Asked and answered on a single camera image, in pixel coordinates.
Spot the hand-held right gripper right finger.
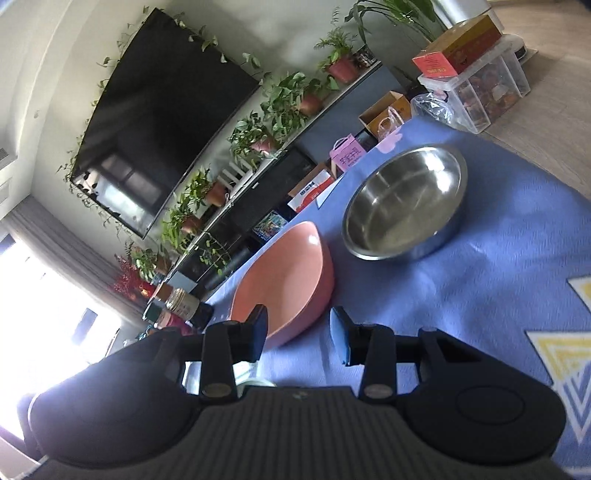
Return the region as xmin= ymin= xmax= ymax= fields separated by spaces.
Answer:
xmin=329 ymin=307 xmax=481 ymax=400

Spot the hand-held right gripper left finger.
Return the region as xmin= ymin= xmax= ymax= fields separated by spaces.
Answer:
xmin=139 ymin=305 xmax=269 ymax=398

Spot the pink bowl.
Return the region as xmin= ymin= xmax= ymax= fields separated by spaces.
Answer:
xmin=229 ymin=221 xmax=336 ymax=350

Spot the dark soy sauce bottle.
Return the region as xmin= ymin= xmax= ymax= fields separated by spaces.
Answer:
xmin=163 ymin=286 xmax=214 ymax=331

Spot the red label spice jar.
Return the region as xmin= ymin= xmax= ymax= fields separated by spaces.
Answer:
xmin=143 ymin=304 xmax=195 ymax=336

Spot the colourful printed box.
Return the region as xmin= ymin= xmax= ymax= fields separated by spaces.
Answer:
xmin=251 ymin=209 xmax=290 ymax=241

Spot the blue patterned tablecloth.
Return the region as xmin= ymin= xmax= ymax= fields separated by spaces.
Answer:
xmin=203 ymin=115 xmax=591 ymax=480

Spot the red flower arrangement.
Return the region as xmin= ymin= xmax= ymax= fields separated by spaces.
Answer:
xmin=110 ymin=262 xmax=154 ymax=302

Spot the stainless steel bowl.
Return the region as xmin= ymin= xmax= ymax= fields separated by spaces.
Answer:
xmin=342 ymin=146 xmax=468 ymax=262

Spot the red and white carton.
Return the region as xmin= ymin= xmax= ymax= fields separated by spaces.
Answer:
xmin=287 ymin=168 xmax=336 ymax=213

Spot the white slatted rack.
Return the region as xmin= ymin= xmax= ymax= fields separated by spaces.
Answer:
xmin=216 ymin=158 xmax=256 ymax=191

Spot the pink gift bag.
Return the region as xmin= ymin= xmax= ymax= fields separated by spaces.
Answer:
xmin=329 ymin=134 xmax=366 ymax=175

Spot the grey television cabinet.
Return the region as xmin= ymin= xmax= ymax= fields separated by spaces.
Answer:
xmin=165 ymin=59 xmax=408 ymax=302

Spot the grey curtain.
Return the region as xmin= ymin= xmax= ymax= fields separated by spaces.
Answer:
xmin=0 ymin=195 xmax=154 ymax=325

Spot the open brown cardboard box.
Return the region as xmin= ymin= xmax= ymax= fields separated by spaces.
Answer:
xmin=359 ymin=90 xmax=413 ymax=136

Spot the bushy potted green plant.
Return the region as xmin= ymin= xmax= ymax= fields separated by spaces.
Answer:
xmin=260 ymin=71 xmax=341 ymax=136

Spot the clear plastic bag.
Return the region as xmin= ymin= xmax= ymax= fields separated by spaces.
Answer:
xmin=410 ymin=91 xmax=456 ymax=126

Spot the feathery potted green plant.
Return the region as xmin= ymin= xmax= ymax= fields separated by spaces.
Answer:
xmin=315 ymin=27 xmax=366 ymax=85

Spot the clear plastic storage box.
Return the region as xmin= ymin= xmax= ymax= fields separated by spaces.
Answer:
xmin=417 ymin=45 xmax=532 ymax=135

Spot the trailing vine plant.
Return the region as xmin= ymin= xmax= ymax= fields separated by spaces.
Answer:
xmin=34 ymin=4 xmax=273 ymax=232

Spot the red cardboard box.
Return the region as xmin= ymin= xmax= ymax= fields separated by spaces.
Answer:
xmin=412 ymin=13 xmax=504 ymax=79

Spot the large broad-leaf plant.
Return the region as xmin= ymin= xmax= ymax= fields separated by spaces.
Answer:
xmin=345 ymin=0 xmax=445 ymax=43

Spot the white robot vacuum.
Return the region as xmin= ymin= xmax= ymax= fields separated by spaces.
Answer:
xmin=502 ymin=34 xmax=539 ymax=62

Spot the wall-mounted black television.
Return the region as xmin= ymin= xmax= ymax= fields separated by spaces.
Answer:
xmin=69 ymin=6 xmax=262 ymax=240

